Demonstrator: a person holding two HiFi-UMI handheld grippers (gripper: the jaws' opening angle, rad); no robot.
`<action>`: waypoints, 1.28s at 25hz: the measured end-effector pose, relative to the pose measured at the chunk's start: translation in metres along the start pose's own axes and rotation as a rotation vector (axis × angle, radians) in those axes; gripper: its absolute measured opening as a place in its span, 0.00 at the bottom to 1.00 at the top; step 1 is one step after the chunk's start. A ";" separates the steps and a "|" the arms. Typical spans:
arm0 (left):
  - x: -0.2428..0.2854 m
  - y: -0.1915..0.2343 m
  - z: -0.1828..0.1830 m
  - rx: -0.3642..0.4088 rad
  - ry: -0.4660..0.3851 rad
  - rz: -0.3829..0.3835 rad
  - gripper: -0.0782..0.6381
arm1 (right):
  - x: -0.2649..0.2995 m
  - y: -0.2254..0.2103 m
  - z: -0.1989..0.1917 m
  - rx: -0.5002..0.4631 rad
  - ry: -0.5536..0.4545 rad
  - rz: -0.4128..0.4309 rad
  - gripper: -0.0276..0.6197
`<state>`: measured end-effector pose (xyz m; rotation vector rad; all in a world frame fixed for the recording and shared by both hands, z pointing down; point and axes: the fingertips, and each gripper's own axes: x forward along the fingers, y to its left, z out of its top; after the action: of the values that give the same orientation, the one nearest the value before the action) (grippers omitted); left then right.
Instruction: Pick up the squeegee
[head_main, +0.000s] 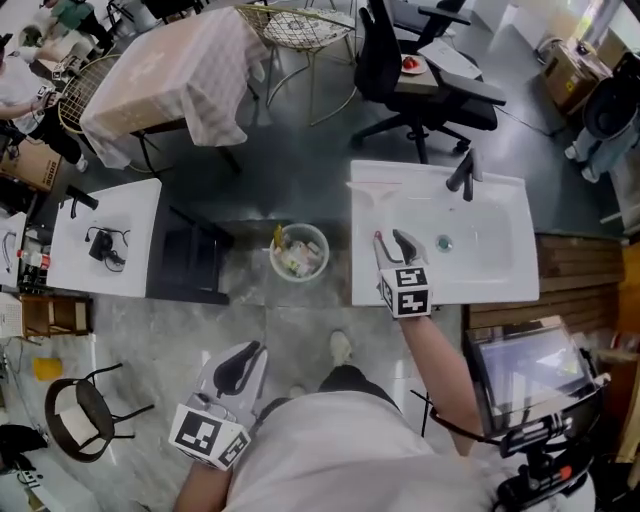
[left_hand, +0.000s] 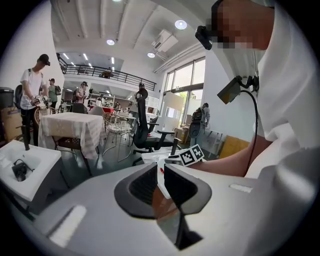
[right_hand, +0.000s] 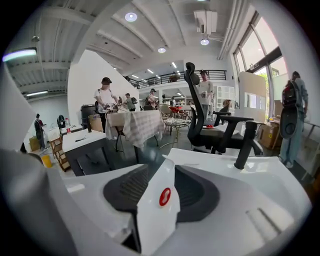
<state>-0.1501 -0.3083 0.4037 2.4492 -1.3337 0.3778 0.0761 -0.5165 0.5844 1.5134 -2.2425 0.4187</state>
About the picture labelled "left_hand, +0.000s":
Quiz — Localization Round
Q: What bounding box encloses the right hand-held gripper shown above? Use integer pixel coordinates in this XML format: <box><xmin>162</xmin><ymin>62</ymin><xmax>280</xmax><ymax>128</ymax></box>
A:
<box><xmin>164</xmin><ymin>144</ymin><xmax>206</xmax><ymax>168</ymax></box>

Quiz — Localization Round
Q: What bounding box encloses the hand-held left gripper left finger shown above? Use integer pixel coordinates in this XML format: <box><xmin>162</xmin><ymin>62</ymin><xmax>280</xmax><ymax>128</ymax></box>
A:
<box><xmin>114</xmin><ymin>162</ymin><xmax>159</xmax><ymax>220</ymax></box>

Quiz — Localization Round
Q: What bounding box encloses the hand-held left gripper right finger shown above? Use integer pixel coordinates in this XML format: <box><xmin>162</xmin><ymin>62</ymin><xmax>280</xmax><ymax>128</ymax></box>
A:
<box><xmin>163</xmin><ymin>164</ymin><xmax>213</xmax><ymax>251</ymax></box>

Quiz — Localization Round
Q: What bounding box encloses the person's right forearm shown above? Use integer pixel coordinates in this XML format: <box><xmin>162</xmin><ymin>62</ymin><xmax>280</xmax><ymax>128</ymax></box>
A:
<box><xmin>192</xmin><ymin>134</ymin><xmax>275</xmax><ymax>179</ymax></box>

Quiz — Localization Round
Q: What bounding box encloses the brown cardboard box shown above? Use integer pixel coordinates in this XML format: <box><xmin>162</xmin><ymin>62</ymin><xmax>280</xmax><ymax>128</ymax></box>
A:
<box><xmin>0</xmin><ymin>106</ymin><xmax>24</xmax><ymax>143</ymax></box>
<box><xmin>173</xmin><ymin>126</ymin><xmax>192</xmax><ymax>144</ymax></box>

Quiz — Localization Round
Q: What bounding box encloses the white ceramic sink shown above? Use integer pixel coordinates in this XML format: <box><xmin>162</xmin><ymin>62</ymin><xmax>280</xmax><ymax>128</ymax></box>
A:
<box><xmin>140</xmin><ymin>150</ymin><xmax>181</xmax><ymax>166</ymax></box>
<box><xmin>0</xmin><ymin>139</ymin><xmax>63</xmax><ymax>202</ymax></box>

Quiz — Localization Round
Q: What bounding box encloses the yellow board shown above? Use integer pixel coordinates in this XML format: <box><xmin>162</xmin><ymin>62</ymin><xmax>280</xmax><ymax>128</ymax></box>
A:
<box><xmin>219</xmin><ymin>134</ymin><xmax>251</xmax><ymax>160</ymax></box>

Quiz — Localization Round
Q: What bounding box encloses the black office chair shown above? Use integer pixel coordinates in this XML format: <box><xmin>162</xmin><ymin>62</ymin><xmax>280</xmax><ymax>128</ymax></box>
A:
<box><xmin>131</xmin><ymin>89</ymin><xmax>176</xmax><ymax>166</ymax></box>

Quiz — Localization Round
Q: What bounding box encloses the black chest-mounted device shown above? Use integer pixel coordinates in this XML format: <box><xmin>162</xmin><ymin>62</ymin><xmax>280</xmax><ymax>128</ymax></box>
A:
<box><xmin>216</xmin><ymin>75</ymin><xmax>260</xmax><ymax>105</ymax></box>

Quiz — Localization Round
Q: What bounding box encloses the large glass window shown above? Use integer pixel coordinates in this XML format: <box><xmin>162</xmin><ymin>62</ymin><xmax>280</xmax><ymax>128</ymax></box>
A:
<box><xmin>163</xmin><ymin>56</ymin><xmax>207</xmax><ymax>96</ymax></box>

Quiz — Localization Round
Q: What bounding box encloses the table with white tablecloth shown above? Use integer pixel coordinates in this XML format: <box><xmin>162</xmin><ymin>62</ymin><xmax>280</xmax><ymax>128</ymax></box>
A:
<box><xmin>38</xmin><ymin>111</ymin><xmax>107</xmax><ymax>176</ymax></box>

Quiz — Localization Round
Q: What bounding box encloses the person's white shirt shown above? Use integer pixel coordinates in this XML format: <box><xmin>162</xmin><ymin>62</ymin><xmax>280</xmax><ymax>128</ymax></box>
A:
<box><xmin>243</xmin><ymin>0</ymin><xmax>320</xmax><ymax>182</ymax></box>

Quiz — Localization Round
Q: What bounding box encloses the black balcony railing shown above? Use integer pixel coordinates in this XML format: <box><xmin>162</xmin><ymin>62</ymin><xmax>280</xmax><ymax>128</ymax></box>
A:
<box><xmin>56</xmin><ymin>52</ymin><xmax>158</xmax><ymax>93</ymax></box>

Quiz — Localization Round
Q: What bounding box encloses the white ceiling air conditioner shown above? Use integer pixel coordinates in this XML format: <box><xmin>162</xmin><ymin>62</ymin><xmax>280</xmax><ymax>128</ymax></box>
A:
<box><xmin>151</xmin><ymin>29</ymin><xmax>179</xmax><ymax>55</ymax></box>

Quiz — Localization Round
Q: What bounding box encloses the wicker chair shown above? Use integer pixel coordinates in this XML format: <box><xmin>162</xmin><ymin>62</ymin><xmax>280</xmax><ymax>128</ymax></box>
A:
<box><xmin>33</xmin><ymin>105</ymin><xmax>60</xmax><ymax>126</ymax></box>

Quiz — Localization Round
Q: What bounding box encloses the person's head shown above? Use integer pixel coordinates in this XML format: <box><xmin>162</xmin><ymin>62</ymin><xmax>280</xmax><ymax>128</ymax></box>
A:
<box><xmin>211</xmin><ymin>0</ymin><xmax>276</xmax><ymax>51</ymax></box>

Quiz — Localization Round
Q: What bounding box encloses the black bin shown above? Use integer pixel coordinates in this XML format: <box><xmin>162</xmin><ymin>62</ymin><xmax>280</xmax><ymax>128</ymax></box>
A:
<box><xmin>0</xmin><ymin>86</ymin><xmax>15</xmax><ymax>109</ymax></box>

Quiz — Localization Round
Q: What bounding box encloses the white wire chair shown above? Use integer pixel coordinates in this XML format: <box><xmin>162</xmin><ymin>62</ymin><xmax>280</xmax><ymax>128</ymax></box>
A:
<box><xmin>101</xmin><ymin>112</ymin><xmax>134</xmax><ymax>162</ymax></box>

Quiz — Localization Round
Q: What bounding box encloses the black device cable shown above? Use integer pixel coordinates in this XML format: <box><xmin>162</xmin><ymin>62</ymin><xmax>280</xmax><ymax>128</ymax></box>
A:
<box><xmin>239</xmin><ymin>90</ymin><xmax>259</xmax><ymax>174</ymax></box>

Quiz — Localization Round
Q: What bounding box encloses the black head-mounted camera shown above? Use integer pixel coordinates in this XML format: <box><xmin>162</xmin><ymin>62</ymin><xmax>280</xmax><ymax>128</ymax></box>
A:
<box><xmin>194</xmin><ymin>24</ymin><xmax>214</xmax><ymax>51</ymax></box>

